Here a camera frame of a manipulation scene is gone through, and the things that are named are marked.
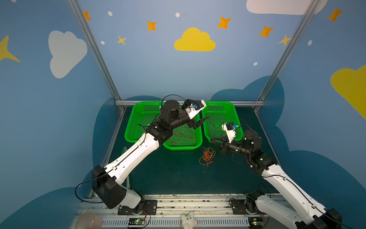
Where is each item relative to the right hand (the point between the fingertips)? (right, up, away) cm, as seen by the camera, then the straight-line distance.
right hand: (214, 138), depth 72 cm
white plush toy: (-13, -40, -4) cm, 42 cm away
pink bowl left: (-64, -41, -2) cm, 76 cm away
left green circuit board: (-40, -43, 0) cm, 58 cm away
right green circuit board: (+21, -43, 0) cm, 48 cm away
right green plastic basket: (+12, +15, +39) cm, 44 cm away
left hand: (-7, +16, -5) cm, 18 cm away
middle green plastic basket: (-15, -8, +29) cm, 34 cm away
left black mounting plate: (-34, -38, +3) cm, 51 cm away
